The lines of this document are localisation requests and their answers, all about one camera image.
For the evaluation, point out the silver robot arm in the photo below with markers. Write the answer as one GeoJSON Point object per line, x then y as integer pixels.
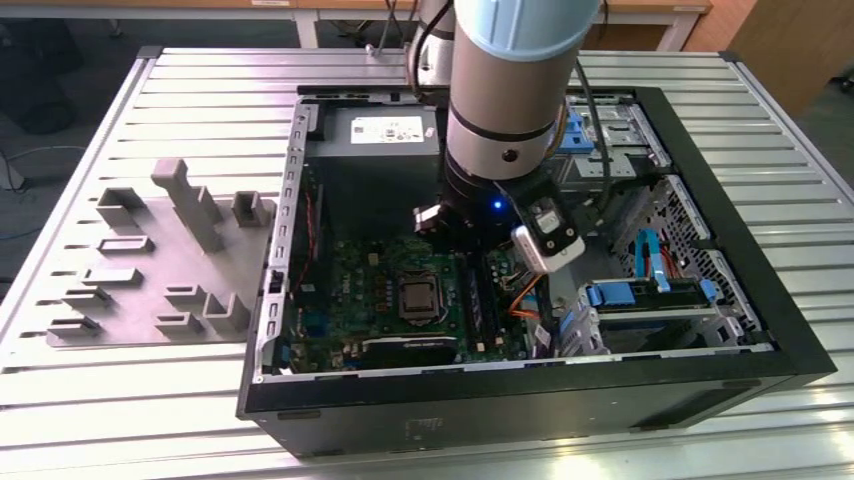
{"type": "Point", "coordinates": [507, 90]}

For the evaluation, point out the CPU socket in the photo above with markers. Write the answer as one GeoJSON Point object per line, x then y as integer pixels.
{"type": "Point", "coordinates": [419, 295]}

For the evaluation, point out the grey power supply unit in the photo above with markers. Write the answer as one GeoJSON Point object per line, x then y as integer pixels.
{"type": "Point", "coordinates": [393, 145]}

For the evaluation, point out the green motherboard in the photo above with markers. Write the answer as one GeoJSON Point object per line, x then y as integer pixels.
{"type": "Point", "coordinates": [360, 300]}

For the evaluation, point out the black graphics card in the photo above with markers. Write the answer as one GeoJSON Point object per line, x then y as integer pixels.
{"type": "Point", "coordinates": [413, 350]}

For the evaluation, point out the blue disk carrier with disk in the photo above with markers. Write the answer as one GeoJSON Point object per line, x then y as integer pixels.
{"type": "Point", "coordinates": [640, 295]}

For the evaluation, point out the black and silver PC case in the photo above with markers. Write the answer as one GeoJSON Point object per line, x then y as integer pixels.
{"type": "Point", "coordinates": [533, 400]}

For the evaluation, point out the white-legged wooden desk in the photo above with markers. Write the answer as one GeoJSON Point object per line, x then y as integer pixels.
{"type": "Point", "coordinates": [633, 15]}

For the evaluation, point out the grey parts rack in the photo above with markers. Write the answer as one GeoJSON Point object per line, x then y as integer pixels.
{"type": "Point", "coordinates": [166, 280]}

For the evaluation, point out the brown wooden cabinet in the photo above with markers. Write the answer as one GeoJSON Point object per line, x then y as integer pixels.
{"type": "Point", "coordinates": [794, 50]}

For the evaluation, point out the black office chair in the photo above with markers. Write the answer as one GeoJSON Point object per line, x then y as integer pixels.
{"type": "Point", "coordinates": [36, 75]}

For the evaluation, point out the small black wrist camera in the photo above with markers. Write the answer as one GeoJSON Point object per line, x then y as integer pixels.
{"type": "Point", "coordinates": [425, 219]}

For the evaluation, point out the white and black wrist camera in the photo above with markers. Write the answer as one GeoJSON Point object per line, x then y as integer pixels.
{"type": "Point", "coordinates": [547, 235]}

